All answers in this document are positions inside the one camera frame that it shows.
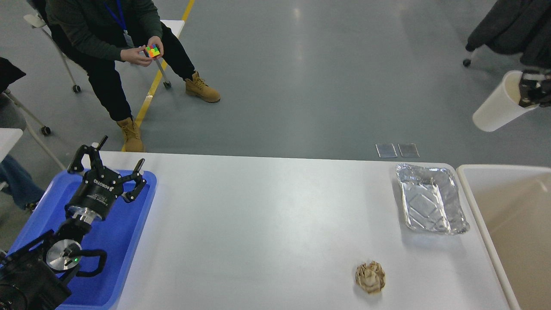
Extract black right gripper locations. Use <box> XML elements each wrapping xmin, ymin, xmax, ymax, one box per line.
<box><xmin>518</xmin><ymin>70</ymin><xmax>551</xmax><ymax>108</ymax></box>

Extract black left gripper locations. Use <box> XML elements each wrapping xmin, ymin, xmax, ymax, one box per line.
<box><xmin>65</xmin><ymin>136</ymin><xmax>148</xmax><ymax>221</ymax></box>

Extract white paper cup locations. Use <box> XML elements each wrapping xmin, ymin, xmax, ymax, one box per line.
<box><xmin>472</xmin><ymin>71</ymin><xmax>536</xmax><ymax>132</ymax></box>

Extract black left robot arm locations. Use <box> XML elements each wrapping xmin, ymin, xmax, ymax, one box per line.
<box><xmin>1</xmin><ymin>136</ymin><xmax>147</xmax><ymax>310</ymax></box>

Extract blue plastic tray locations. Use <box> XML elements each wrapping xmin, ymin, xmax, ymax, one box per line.
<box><xmin>9</xmin><ymin>171</ymin><xmax>157</xmax><ymax>310</ymax></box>

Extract chair with dark coat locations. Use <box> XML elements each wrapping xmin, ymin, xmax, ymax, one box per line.
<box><xmin>465</xmin><ymin>0</ymin><xmax>551</xmax><ymax>69</ymax></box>

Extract blue jeans leg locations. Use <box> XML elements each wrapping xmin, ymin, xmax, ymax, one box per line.
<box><xmin>0</xmin><ymin>155</ymin><xmax>44</xmax><ymax>212</ymax></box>

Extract white side table corner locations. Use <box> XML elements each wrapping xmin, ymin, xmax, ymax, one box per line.
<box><xmin>0</xmin><ymin>128</ymin><xmax>23</xmax><ymax>161</ymax></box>

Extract beige plastic bin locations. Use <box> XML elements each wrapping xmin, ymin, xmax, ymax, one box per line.
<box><xmin>457</xmin><ymin>164</ymin><xmax>551</xmax><ymax>310</ymax></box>

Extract grey chair at left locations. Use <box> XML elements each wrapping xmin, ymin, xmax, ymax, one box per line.
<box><xmin>0</xmin><ymin>57</ymin><xmax>65</xmax><ymax>170</ymax></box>

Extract right floor metal plate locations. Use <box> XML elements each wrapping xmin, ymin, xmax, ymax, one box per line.
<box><xmin>398</xmin><ymin>143</ymin><xmax>420</xmax><ymax>158</ymax></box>

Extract floor metal plate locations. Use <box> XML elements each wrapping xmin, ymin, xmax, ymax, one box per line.
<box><xmin>375</xmin><ymin>143</ymin><xmax>397</xmax><ymax>158</ymax></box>
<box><xmin>398</xmin><ymin>143</ymin><xmax>420</xmax><ymax>158</ymax></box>

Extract colourful puzzle cube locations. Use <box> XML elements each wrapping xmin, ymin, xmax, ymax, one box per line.
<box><xmin>144</xmin><ymin>44</ymin><xmax>160</xmax><ymax>58</ymax></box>

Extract seated person dark clothes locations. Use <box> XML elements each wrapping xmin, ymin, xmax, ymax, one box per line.
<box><xmin>45</xmin><ymin>0</ymin><xmax>221</xmax><ymax>152</ymax></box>

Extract aluminium foil tray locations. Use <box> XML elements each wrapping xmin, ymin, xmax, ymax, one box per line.
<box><xmin>396</xmin><ymin>163</ymin><xmax>470</xmax><ymax>236</ymax></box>

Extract left floor metal plate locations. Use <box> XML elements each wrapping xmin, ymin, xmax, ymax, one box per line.
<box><xmin>375</xmin><ymin>143</ymin><xmax>397</xmax><ymax>158</ymax></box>

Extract white rolling chair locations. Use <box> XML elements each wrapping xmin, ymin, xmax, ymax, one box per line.
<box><xmin>24</xmin><ymin>13</ymin><xmax>185</xmax><ymax>93</ymax></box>

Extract crumpled brown paper ball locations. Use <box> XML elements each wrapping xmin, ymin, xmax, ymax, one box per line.
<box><xmin>356</xmin><ymin>260</ymin><xmax>386</xmax><ymax>295</ymax></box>

